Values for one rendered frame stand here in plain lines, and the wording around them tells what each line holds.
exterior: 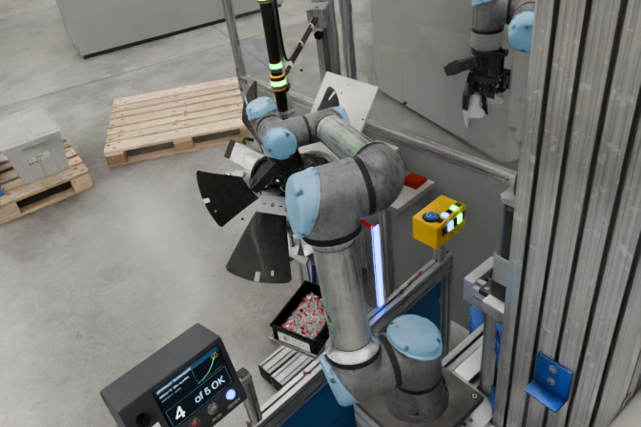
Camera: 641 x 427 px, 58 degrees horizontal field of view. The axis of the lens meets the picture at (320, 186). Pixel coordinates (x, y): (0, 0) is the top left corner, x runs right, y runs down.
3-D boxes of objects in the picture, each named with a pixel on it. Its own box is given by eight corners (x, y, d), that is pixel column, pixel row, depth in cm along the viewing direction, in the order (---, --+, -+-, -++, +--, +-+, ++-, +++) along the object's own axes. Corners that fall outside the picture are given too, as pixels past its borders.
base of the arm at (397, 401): (462, 396, 135) (464, 369, 129) (418, 437, 127) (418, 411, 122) (413, 358, 145) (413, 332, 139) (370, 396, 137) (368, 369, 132)
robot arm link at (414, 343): (452, 380, 127) (453, 338, 119) (397, 401, 124) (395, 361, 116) (426, 341, 137) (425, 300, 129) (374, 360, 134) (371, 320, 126)
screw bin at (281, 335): (307, 294, 200) (304, 279, 196) (350, 309, 192) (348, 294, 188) (272, 339, 185) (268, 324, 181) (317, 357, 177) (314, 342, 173)
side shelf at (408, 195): (370, 160, 263) (369, 154, 261) (434, 187, 240) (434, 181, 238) (333, 184, 250) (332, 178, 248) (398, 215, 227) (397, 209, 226)
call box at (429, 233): (441, 217, 201) (441, 193, 195) (465, 229, 195) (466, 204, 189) (412, 241, 193) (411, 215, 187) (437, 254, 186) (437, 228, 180)
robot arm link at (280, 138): (309, 125, 136) (296, 107, 145) (264, 137, 134) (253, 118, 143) (313, 153, 141) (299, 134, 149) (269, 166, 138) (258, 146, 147)
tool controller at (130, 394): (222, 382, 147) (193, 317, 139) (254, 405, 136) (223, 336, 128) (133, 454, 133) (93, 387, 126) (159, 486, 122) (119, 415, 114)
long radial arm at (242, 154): (302, 171, 217) (282, 164, 208) (296, 189, 217) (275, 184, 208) (255, 148, 235) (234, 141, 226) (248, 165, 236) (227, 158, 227)
